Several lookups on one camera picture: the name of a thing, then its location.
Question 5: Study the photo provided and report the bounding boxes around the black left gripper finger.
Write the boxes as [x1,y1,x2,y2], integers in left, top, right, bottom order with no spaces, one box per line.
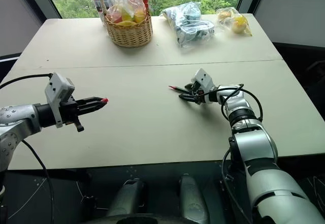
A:
[76,105,106,115]
[76,96,108,107]

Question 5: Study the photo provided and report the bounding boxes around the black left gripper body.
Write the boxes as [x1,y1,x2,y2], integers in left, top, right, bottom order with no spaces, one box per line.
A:
[60,95,85,133]

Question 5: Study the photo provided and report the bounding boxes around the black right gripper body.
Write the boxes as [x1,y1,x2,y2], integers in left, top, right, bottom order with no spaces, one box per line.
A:
[190,81,208,106]

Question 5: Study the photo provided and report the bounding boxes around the black marker with red tip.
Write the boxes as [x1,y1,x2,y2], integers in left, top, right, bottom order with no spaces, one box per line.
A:
[168,85,192,93]

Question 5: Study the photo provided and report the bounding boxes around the clear bag of blue items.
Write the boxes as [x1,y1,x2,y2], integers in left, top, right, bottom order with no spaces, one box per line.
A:
[160,1,216,50]

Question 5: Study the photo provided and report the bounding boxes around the clear bag of yellow fruit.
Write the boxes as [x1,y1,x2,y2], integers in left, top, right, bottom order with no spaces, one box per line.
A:
[215,6,253,38]

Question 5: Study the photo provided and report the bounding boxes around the grey rounded robot leg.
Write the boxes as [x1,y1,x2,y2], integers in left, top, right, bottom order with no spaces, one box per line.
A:
[178,173,210,224]
[106,177,146,218]

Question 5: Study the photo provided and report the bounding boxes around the clear bag of toy fruit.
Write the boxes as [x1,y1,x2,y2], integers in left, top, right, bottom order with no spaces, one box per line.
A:
[102,0,151,27]

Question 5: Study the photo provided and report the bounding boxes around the pack of coloured markers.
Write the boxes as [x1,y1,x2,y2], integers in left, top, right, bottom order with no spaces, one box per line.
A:
[90,0,108,19]

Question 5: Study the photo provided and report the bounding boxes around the dark rounded robot torso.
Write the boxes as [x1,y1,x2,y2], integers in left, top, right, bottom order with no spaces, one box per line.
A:
[83,213,204,224]

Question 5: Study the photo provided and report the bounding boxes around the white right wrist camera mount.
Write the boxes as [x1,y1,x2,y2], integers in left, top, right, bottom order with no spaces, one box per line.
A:
[190,68,219,105]

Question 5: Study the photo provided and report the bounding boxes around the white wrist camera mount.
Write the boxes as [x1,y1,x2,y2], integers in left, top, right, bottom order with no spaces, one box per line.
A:
[44,72,76,129]
[190,68,219,105]

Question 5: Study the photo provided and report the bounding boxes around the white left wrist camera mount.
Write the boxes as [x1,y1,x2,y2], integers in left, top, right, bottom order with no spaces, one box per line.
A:
[44,72,76,129]

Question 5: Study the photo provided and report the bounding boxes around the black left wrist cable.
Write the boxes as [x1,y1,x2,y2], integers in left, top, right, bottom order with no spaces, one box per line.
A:
[0,73,54,90]

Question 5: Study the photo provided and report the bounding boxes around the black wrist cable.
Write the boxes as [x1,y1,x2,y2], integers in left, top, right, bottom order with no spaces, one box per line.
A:
[196,83,264,121]
[0,73,54,90]

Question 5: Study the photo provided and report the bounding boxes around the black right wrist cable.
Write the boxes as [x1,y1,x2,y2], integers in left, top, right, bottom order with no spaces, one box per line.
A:
[196,83,264,121]

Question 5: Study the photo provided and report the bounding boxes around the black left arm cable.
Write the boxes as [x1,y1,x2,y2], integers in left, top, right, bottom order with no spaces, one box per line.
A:
[20,139,55,224]

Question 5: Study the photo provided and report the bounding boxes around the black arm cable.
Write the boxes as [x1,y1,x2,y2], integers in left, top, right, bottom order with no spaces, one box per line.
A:
[220,148,254,224]
[20,139,55,224]

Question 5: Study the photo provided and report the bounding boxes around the wicker basket with handle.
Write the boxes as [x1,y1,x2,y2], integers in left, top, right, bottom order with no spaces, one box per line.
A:
[97,0,154,48]

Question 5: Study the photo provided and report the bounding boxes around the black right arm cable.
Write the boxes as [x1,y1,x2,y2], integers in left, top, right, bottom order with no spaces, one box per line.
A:
[220,148,254,224]

